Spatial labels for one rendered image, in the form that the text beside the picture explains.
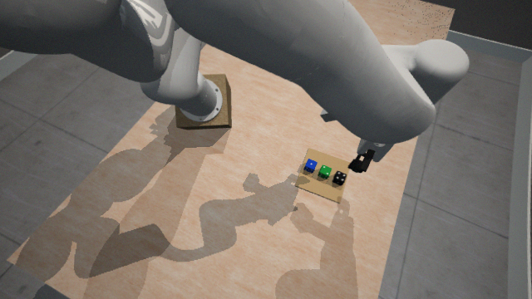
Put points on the green die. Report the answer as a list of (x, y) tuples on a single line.
[(324, 172)]

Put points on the black die with white pips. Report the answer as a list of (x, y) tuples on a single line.
[(339, 178)]

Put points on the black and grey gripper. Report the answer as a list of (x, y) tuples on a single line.
[(375, 152)]

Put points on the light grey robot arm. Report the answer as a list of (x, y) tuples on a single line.
[(324, 46)]

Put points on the tan flat mat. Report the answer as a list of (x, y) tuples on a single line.
[(317, 185)]

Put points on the blue die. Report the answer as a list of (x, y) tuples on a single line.
[(310, 165)]

